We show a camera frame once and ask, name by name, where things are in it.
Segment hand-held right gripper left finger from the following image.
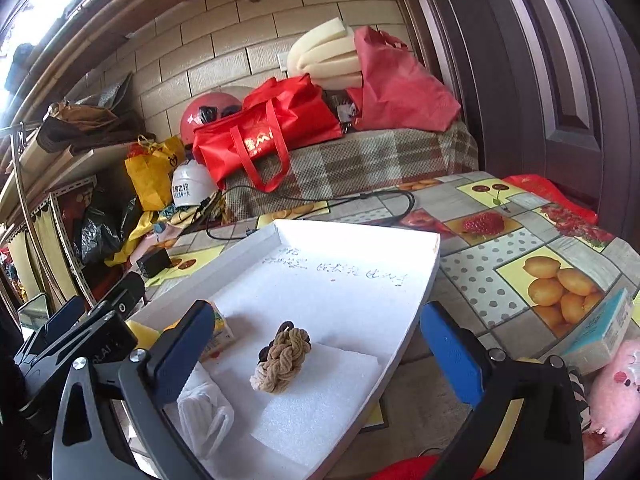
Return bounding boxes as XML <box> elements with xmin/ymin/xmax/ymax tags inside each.
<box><xmin>51</xmin><ymin>300</ymin><xmax>217</xmax><ymax>480</ymax></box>

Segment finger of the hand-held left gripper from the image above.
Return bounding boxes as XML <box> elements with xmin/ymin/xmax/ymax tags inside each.
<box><xmin>14</xmin><ymin>295</ymin><xmax>88</xmax><ymax>367</ymax></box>
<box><xmin>87</xmin><ymin>271</ymin><xmax>147</xmax><ymax>321</ymax></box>

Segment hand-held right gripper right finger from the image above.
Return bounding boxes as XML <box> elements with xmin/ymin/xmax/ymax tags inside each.
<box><xmin>419</xmin><ymin>301</ymin><xmax>586</xmax><ymax>480</ymax></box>

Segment beige braided rope knot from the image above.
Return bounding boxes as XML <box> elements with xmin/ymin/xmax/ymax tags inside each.
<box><xmin>250</xmin><ymin>321</ymin><xmax>314</xmax><ymax>395</ymax></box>

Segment white foam tray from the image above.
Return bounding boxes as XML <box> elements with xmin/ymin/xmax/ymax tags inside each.
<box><xmin>127</xmin><ymin>218</ymin><xmax>442</xmax><ymax>480</ymax></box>

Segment teal tissue pack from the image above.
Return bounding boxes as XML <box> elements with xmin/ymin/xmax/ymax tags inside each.
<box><xmin>560</xmin><ymin>287</ymin><xmax>636</xmax><ymax>376</ymax></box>

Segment pink plush toy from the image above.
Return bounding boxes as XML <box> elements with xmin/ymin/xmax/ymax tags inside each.
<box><xmin>585</xmin><ymin>337</ymin><xmax>640</xmax><ymax>446</ymax></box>

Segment black power adapter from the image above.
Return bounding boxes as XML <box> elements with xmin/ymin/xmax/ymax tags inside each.
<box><xmin>136</xmin><ymin>247</ymin><xmax>173</xmax><ymax>279</ymax></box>

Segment yellow juice carton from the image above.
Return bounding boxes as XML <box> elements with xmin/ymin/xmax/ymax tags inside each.
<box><xmin>200</xmin><ymin>301</ymin><xmax>236</xmax><ymax>361</ymax></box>

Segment yellow plastic sheet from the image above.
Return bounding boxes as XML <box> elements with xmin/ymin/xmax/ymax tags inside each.
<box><xmin>105</xmin><ymin>210</ymin><xmax>161</xmax><ymax>268</ymax></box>

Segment black plastic bag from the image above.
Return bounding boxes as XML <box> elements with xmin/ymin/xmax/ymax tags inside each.
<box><xmin>80</xmin><ymin>195</ymin><xmax>143</xmax><ymax>266</ymax></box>

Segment yellow curtain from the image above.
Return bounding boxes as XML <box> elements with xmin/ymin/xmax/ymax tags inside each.
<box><xmin>5</xmin><ymin>200</ymin><xmax>71</xmax><ymax>306</ymax></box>

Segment yellow shopping bag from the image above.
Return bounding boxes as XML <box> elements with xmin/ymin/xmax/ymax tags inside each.
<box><xmin>125</xmin><ymin>135</ymin><xmax>187</xmax><ymax>211</ymax></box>

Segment fruit print tablecloth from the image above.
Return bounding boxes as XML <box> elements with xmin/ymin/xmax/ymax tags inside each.
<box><xmin>145</xmin><ymin>170</ymin><xmax>640</xmax><ymax>480</ymax></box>

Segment white helmet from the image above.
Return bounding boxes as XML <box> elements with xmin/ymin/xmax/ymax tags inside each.
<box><xmin>171</xmin><ymin>159</ymin><xmax>220</xmax><ymax>207</ymax></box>

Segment chrome rack pole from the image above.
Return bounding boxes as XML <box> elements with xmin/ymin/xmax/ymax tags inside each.
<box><xmin>0</xmin><ymin>120</ymin><xmax>86</xmax><ymax>306</ymax></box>

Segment white foam sheet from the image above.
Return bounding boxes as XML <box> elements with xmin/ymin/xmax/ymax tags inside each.
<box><xmin>200</xmin><ymin>342</ymin><xmax>383</xmax><ymax>468</ymax></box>

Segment wooden shelf boards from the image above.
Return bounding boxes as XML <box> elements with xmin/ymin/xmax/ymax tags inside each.
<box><xmin>0</xmin><ymin>125</ymin><xmax>146</xmax><ymax>211</ymax></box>

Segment black white patterned cloth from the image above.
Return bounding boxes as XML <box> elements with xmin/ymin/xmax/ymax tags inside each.
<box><xmin>567</xmin><ymin>367</ymin><xmax>593</xmax><ymax>431</ymax></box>

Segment brown leather bag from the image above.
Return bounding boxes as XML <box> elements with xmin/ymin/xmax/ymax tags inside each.
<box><xmin>36</xmin><ymin>101</ymin><xmax>146</xmax><ymax>153</ymax></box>

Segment red printed plastic bag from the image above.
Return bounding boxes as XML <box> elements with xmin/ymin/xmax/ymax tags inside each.
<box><xmin>502</xmin><ymin>174</ymin><xmax>618</xmax><ymax>253</ymax></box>

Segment pink helmet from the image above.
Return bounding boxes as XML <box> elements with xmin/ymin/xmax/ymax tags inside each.
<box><xmin>179</xmin><ymin>86</ymin><xmax>256</xmax><ymax>146</ymax></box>

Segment grey foil sheet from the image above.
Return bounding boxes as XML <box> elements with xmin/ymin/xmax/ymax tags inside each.
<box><xmin>65</xmin><ymin>72</ymin><xmax>133</xmax><ymax>111</ymax></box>

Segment plaid covered bench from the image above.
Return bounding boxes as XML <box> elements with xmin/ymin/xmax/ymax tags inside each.
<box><xmin>222</xmin><ymin>120</ymin><xmax>479</xmax><ymax>221</ymax></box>

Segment red tote bag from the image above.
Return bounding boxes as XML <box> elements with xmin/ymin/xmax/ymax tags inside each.
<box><xmin>192</xmin><ymin>75</ymin><xmax>343</xmax><ymax>193</ymax></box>

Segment pink red fabric bag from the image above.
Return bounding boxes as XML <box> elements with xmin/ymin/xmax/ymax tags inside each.
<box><xmin>346</xmin><ymin>26</ymin><xmax>462</xmax><ymax>133</ymax></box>

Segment bamboo poles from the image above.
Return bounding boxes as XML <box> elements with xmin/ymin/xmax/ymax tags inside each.
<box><xmin>0</xmin><ymin>0</ymin><xmax>236</xmax><ymax>126</ymax></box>

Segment brown wooden door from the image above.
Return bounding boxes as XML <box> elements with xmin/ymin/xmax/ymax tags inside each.
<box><xmin>385</xmin><ymin>0</ymin><xmax>640</xmax><ymax>221</ymax></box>

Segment cream foam cushions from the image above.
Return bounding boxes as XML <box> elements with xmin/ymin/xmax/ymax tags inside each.
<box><xmin>286</xmin><ymin>16</ymin><xmax>363</xmax><ymax>91</ymax></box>

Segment black cable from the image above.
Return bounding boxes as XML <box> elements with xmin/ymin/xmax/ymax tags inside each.
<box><xmin>206</xmin><ymin>185</ymin><xmax>416</xmax><ymax>241</ymax></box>

